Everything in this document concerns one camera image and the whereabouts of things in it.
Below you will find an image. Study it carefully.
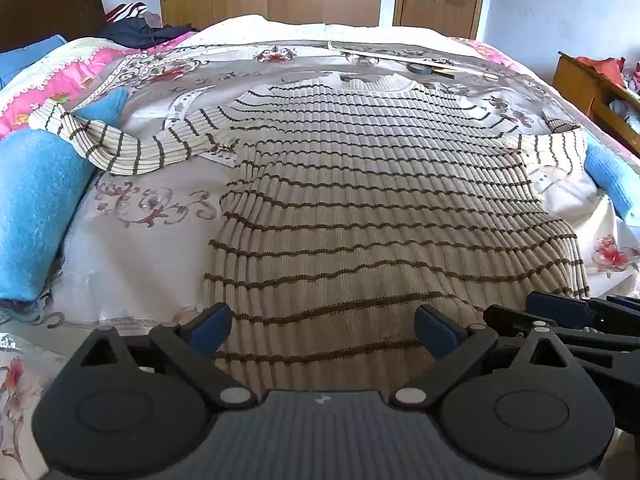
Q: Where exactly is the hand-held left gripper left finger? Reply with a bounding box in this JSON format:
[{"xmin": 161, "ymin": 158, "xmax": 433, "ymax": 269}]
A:
[{"xmin": 67, "ymin": 302, "xmax": 258, "ymax": 409}]

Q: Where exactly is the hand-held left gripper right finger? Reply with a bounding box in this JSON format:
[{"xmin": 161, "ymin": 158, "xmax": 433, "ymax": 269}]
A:
[{"xmin": 390, "ymin": 304, "xmax": 583, "ymax": 409}]

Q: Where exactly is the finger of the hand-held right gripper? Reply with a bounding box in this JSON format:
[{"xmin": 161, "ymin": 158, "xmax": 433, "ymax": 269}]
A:
[
  {"xmin": 526, "ymin": 291, "xmax": 640, "ymax": 330},
  {"xmin": 482, "ymin": 305, "xmax": 640, "ymax": 353}
]

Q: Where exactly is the cream brown-striped knit sweater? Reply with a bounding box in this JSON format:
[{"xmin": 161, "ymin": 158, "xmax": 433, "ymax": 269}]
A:
[{"xmin": 27, "ymin": 74, "xmax": 592, "ymax": 391}]

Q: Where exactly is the dark clothes pile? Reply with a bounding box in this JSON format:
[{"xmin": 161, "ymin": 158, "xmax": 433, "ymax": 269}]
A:
[{"xmin": 97, "ymin": 16, "xmax": 198, "ymax": 50}]

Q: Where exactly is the floral bedspread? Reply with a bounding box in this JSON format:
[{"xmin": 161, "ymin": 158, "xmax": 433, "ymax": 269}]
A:
[{"xmin": 0, "ymin": 15, "xmax": 640, "ymax": 480}]

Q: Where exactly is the small blue towel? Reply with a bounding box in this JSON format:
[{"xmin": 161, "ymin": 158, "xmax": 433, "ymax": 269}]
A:
[{"xmin": 584, "ymin": 142, "xmax": 640, "ymax": 221}]

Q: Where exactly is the large blue towel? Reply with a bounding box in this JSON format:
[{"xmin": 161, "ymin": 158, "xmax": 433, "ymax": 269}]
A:
[{"xmin": 0, "ymin": 87, "xmax": 130, "ymax": 303}]

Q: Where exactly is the wooden side cabinet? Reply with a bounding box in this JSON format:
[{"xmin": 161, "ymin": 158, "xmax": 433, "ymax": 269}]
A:
[{"xmin": 552, "ymin": 51, "xmax": 640, "ymax": 161}]

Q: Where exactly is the thin wooden stick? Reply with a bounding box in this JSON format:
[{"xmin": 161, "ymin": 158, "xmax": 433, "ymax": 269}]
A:
[{"xmin": 327, "ymin": 40, "xmax": 501, "ymax": 81}]

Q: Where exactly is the pink floral quilt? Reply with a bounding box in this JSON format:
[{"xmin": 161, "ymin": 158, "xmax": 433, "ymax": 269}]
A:
[{"xmin": 0, "ymin": 35, "xmax": 201, "ymax": 141}]

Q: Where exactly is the white dotted bed sheet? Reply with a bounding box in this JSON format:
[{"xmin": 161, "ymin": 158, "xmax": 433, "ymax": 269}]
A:
[{"xmin": 197, "ymin": 15, "xmax": 483, "ymax": 46}]

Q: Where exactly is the red white striped cloth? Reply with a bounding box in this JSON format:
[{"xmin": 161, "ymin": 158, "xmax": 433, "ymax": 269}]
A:
[{"xmin": 107, "ymin": 2, "xmax": 151, "ymax": 23}]

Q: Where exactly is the blue pillow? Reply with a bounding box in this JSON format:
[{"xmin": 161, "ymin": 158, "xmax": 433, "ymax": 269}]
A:
[{"xmin": 0, "ymin": 35, "xmax": 68, "ymax": 88}]

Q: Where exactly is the dark wooden headboard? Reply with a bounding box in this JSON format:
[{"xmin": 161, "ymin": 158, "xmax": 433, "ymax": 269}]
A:
[{"xmin": 0, "ymin": 0, "xmax": 106, "ymax": 53}]

